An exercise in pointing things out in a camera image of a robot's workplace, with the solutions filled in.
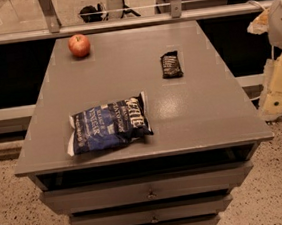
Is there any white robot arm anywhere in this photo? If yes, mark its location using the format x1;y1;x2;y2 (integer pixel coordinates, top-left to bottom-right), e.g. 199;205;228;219
247;0;282;121

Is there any blue kettle chip bag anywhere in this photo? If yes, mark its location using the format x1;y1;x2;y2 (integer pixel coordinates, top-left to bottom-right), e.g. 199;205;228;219
67;92;153;156

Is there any grey metal railing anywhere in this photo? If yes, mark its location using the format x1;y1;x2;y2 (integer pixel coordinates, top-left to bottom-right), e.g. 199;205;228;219
0;0;273;44

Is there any red apple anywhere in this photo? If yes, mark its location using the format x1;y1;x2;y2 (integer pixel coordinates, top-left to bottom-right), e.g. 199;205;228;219
68;34;91;58

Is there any grey drawer cabinet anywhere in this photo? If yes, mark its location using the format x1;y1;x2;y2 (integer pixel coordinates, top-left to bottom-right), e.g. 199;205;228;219
15;22;272;225

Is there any top grey drawer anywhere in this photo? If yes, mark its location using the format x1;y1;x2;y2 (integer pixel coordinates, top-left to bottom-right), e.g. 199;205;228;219
40;161;253;215

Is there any black snack bar wrapper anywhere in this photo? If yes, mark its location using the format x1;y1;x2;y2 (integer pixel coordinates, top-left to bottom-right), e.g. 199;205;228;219
160;51;183;79

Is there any middle grey drawer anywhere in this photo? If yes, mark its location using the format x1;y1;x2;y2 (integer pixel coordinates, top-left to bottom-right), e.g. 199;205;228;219
70;195;233;225

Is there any black object behind railing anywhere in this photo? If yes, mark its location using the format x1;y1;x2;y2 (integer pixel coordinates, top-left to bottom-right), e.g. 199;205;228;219
78;3;106;23

